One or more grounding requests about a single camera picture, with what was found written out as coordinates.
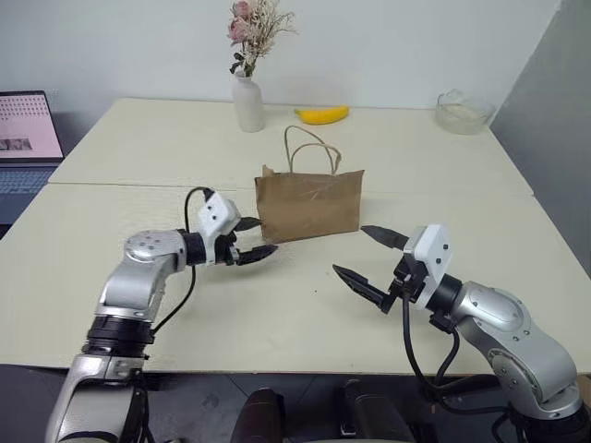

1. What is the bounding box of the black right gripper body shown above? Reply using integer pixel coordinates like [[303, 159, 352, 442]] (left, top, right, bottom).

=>
[[388, 253, 427, 304]]

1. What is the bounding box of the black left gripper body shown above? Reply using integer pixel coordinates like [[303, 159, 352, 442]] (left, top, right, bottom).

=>
[[213, 232, 243, 268]]

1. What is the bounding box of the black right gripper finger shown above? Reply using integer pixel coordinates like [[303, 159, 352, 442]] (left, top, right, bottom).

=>
[[360, 224, 411, 253], [332, 264, 399, 315]]

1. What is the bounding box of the brown paper bag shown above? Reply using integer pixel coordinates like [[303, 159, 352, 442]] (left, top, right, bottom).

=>
[[254, 125, 366, 243]]

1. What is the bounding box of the white ceramic vase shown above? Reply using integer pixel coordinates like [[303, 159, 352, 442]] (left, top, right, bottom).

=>
[[232, 76, 267, 134]]

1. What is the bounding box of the yellow banana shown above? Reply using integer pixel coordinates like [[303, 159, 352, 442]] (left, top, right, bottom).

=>
[[294, 105, 351, 126]]

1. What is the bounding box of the clear glass bowl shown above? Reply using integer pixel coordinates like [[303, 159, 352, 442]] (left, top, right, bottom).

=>
[[435, 89, 497, 136]]

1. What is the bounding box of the dark rounded shape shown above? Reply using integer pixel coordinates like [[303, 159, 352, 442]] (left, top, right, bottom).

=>
[[230, 387, 285, 443]]

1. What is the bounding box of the dried pink flower bouquet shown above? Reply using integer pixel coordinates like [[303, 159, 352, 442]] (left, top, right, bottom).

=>
[[227, 0, 299, 78]]

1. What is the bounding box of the open laptop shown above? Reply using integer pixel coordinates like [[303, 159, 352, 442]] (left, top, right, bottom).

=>
[[0, 90, 66, 226]]

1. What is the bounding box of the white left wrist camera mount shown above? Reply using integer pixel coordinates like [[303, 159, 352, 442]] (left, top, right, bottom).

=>
[[197, 192, 242, 267]]

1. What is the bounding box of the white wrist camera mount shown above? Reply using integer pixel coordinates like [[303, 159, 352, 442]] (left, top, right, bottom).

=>
[[403, 224, 453, 311], [197, 192, 242, 267]]

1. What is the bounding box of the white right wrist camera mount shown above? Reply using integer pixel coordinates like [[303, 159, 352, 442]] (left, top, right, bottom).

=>
[[403, 224, 453, 311]]

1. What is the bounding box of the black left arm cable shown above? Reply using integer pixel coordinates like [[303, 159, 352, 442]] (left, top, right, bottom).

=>
[[150, 186, 214, 337]]

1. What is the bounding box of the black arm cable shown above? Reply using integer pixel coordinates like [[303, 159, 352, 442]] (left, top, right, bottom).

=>
[[150, 186, 214, 337], [400, 294, 509, 416]]

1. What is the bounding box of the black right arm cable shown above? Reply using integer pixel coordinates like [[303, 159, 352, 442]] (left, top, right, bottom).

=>
[[400, 294, 509, 416]]

